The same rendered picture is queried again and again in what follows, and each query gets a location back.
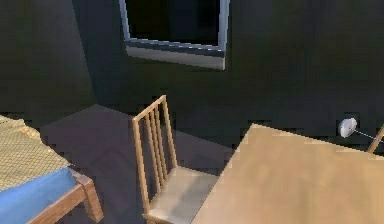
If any wooden slat back chair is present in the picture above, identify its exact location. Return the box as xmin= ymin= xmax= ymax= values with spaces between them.
xmin=131 ymin=94 xmax=221 ymax=224

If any light wooden table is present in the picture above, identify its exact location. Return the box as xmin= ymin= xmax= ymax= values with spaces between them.
xmin=191 ymin=123 xmax=384 ymax=224

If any white desk lamp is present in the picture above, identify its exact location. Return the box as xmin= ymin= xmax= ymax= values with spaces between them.
xmin=337 ymin=117 xmax=384 ymax=144

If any thin wooden chair post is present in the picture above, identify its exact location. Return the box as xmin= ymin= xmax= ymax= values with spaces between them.
xmin=366 ymin=125 xmax=384 ymax=154

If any tan woven bed blanket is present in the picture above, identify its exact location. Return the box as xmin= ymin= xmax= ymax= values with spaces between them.
xmin=0 ymin=114 xmax=72 ymax=192

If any grey framed window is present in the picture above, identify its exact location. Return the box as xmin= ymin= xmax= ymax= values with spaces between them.
xmin=118 ymin=0 xmax=231 ymax=71

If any wooden bed with blue mattress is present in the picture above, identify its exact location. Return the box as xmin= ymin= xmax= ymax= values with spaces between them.
xmin=0 ymin=165 xmax=105 ymax=224

